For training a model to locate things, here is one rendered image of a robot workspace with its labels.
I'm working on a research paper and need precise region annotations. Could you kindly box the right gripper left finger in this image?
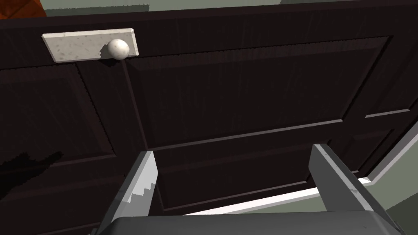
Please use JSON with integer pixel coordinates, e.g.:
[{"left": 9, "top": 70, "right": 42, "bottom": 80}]
[{"left": 97, "top": 150, "right": 159, "bottom": 234}]

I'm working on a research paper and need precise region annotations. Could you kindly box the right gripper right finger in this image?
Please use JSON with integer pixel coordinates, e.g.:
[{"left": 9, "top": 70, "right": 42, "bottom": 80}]
[{"left": 308, "top": 143, "right": 397, "bottom": 227}]

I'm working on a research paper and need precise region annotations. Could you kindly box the dark brown panelled door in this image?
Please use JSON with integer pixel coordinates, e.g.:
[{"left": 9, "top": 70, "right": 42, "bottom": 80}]
[{"left": 0, "top": 0, "right": 418, "bottom": 235}]

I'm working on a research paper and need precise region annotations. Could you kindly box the white marbled door knob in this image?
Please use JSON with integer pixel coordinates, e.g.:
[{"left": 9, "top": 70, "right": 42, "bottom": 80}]
[{"left": 42, "top": 28, "right": 139, "bottom": 63}]

